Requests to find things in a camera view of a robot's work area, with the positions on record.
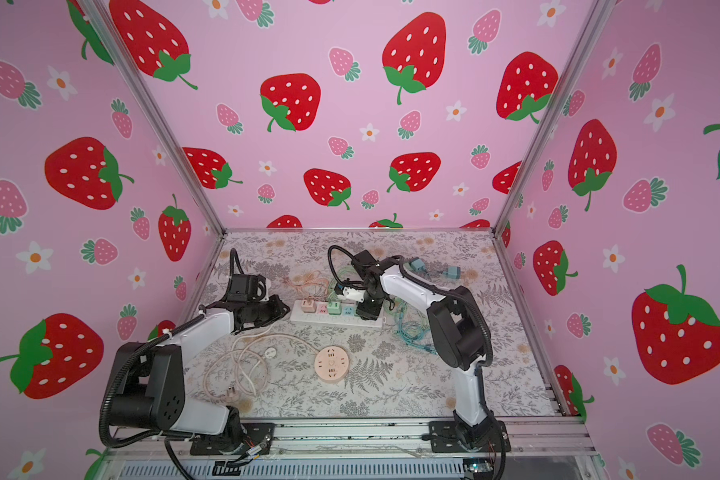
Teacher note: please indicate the blue charger plug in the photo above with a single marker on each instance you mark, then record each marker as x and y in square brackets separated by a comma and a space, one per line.
[417, 265]

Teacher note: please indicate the aluminium frame corner post right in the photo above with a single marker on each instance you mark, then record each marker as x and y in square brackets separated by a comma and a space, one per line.
[591, 31]

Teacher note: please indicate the green charger plug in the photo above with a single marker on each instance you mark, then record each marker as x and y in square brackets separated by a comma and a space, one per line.
[334, 308]

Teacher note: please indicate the aluminium frame corner post left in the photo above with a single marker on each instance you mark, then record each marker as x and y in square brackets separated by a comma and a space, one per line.
[103, 25]

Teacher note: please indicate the aluminium frame corner post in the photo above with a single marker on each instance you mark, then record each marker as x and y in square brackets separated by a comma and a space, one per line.
[591, 31]
[103, 25]

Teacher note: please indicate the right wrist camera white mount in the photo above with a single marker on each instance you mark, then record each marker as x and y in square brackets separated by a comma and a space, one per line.
[349, 294]

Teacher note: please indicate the white multicolour power strip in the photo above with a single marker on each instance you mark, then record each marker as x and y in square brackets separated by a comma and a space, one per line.
[347, 319]

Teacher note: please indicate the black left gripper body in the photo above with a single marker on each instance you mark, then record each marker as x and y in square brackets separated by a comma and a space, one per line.
[266, 312]

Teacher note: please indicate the pink USB charger plug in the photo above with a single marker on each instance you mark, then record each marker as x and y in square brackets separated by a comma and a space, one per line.
[308, 306]

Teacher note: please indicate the teal charger plug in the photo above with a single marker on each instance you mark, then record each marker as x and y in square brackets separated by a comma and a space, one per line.
[452, 272]

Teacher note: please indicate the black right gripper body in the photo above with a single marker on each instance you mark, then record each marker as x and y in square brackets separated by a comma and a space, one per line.
[370, 304]

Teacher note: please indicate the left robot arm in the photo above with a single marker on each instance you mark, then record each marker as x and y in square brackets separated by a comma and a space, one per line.
[146, 394]

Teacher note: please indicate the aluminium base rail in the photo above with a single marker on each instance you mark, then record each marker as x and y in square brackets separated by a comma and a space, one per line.
[368, 448]

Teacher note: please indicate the round pink power socket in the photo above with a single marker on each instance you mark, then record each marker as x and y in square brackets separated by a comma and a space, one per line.
[332, 364]

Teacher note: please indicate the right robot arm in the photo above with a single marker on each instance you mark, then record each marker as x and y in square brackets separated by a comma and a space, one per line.
[461, 336]

